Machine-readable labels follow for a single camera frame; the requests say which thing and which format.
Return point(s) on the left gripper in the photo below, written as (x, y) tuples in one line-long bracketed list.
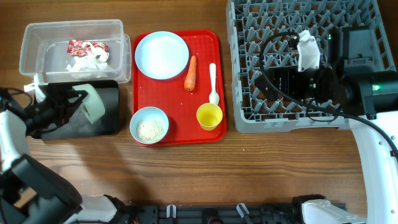
[(63, 103)]

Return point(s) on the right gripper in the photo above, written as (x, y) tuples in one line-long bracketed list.
[(272, 82)]

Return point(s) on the mint green bowl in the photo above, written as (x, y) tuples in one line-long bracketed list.
[(92, 105)]

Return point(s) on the white tissue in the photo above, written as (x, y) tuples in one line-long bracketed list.
[(96, 59)]

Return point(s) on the red snack wrapper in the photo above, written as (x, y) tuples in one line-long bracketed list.
[(81, 48)]

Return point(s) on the yellow plastic cup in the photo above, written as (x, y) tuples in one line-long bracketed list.
[(209, 116)]

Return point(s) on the light blue bowl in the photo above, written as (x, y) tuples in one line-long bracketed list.
[(149, 112)]

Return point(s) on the white rice grains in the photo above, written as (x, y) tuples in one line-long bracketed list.
[(150, 131)]

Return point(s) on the orange carrot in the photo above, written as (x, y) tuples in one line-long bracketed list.
[(190, 79)]

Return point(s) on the light blue plate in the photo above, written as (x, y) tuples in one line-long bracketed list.
[(161, 55)]

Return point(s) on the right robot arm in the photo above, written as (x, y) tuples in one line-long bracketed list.
[(366, 95)]

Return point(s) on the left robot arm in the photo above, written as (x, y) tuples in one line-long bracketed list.
[(30, 191)]

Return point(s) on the grey dishwasher rack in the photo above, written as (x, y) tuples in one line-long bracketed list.
[(250, 23)]

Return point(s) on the black plastic tray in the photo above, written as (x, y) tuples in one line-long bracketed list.
[(108, 124)]

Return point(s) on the white plastic spoon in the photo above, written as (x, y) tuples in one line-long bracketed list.
[(214, 96)]

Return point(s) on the clear plastic bin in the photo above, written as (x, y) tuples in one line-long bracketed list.
[(44, 50)]

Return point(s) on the red serving tray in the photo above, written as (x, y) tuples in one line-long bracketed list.
[(169, 95)]

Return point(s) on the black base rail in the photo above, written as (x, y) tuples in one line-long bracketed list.
[(266, 213)]

